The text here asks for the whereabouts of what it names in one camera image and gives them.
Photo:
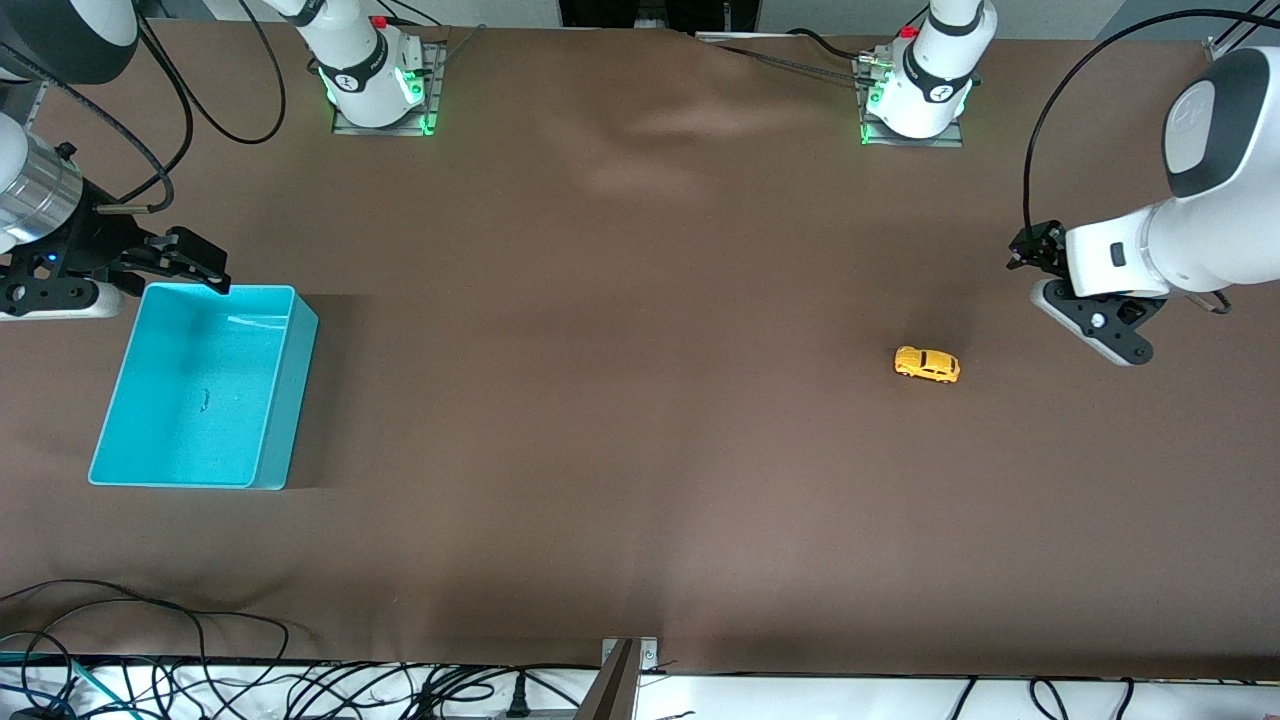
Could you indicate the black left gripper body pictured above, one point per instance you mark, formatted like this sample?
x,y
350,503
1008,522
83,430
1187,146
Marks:
x,y
1043,247

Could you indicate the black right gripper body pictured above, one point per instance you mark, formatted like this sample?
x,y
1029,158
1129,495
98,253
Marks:
x,y
92,242

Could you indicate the yellow beetle toy car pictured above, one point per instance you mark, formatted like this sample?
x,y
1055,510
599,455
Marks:
x,y
925,364

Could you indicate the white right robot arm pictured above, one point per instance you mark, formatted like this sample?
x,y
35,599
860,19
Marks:
x,y
365,80

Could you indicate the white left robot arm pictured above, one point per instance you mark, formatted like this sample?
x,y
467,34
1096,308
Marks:
x,y
1200,240

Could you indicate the turquoise plastic bin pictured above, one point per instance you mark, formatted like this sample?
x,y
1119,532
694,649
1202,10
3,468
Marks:
x,y
200,420

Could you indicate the brown table cloth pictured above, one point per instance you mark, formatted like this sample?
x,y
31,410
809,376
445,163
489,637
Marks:
x,y
640,400

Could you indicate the dark object behind table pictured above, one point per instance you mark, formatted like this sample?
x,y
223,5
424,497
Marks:
x,y
660,12

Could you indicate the black power plug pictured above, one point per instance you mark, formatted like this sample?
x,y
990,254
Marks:
x,y
517,700

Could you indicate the grey power strip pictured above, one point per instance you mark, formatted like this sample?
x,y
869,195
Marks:
x,y
540,714

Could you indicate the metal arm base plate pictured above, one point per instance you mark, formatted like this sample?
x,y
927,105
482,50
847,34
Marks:
x,y
436,70
915,142

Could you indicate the aluminium frame rail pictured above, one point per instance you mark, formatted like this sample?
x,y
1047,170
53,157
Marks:
x,y
32,100

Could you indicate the aluminium extrusion bracket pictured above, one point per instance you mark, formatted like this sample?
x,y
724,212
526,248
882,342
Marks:
x,y
1218,50

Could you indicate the small metal bracket plate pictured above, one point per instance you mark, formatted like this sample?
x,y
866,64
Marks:
x,y
648,655

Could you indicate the grey metal post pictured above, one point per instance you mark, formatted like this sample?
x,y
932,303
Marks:
x,y
615,690

